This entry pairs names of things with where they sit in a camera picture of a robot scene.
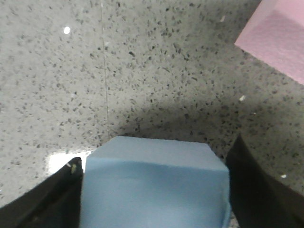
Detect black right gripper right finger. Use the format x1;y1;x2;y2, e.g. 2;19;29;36
226;135;304;228

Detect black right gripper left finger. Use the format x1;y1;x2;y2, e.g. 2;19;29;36
0;157;83;228

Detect pink foam cube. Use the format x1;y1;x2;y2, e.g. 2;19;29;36
235;0;304;84

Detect textured blue foam cube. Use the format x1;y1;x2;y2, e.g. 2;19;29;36
79;136;231;228

